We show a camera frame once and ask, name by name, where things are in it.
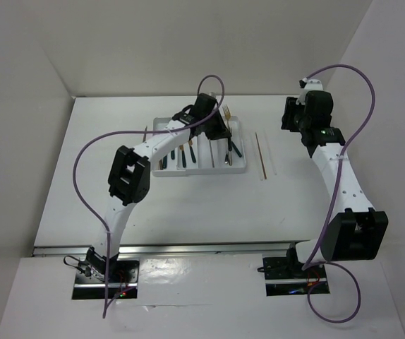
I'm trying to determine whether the metal chopstick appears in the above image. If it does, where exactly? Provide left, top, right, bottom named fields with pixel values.
left=208, top=140, right=215, bottom=168

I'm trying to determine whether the gold fork green handle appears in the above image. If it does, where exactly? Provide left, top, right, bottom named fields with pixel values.
left=222, top=105, right=232, bottom=153
left=230, top=138, right=243, bottom=158

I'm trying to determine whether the silver fork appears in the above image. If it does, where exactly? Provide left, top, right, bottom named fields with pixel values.
left=224, top=150, right=232, bottom=166

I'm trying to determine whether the gold knife green handle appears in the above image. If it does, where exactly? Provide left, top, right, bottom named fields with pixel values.
left=179, top=145, right=187, bottom=168
left=188, top=140, right=197, bottom=164

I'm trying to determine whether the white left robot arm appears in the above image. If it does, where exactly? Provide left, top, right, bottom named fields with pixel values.
left=86, top=93, right=231, bottom=282

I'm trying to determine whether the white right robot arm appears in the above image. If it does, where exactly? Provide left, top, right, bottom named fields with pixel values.
left=282, top=90, right=389, bottom=277

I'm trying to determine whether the white cutlery tray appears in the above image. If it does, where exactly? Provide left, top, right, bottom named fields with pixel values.
left=152, top=116, right=247, bottom=177

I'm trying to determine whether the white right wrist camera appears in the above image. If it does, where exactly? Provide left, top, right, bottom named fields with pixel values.
left=296, top=78, right=323, bottom=105

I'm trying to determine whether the aluminium rail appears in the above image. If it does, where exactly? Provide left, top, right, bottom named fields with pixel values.
left=32, top=242, right=296, bottom=257

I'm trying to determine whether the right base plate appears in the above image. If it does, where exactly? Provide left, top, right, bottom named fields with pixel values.
left=257, top=257, right=330, bottom=297

